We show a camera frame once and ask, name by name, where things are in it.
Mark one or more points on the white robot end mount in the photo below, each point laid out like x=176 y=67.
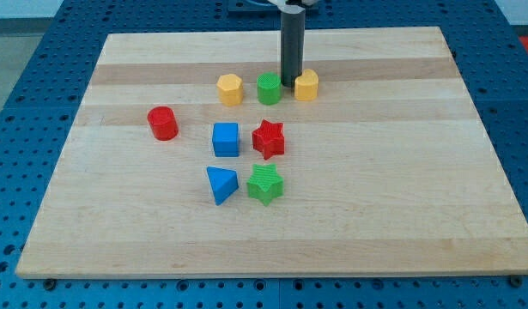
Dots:
x=283 y=4

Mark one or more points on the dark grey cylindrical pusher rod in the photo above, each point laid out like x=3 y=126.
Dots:
x=292 y=43

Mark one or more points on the red star block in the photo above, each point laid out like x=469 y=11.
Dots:
x=268 y=139

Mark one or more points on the green star block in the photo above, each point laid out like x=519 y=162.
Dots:
x=265 y=183

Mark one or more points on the blue triangle block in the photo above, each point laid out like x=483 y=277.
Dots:
x=223 y=183

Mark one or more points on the yellow heart block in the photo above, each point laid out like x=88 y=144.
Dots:
x=306 y=86

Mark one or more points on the green cylinder block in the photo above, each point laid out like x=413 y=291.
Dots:
x=269 y=88

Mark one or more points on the yellow hexagon block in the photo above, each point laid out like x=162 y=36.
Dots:
x=230 y=89

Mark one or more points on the blue cube block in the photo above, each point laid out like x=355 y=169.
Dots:
x=226 y=139

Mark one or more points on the red cylinder block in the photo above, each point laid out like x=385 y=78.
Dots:
x=163 y=123

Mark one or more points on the wooden board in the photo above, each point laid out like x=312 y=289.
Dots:
x=389 y=172

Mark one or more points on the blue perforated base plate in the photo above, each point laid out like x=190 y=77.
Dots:
x=37 y=116

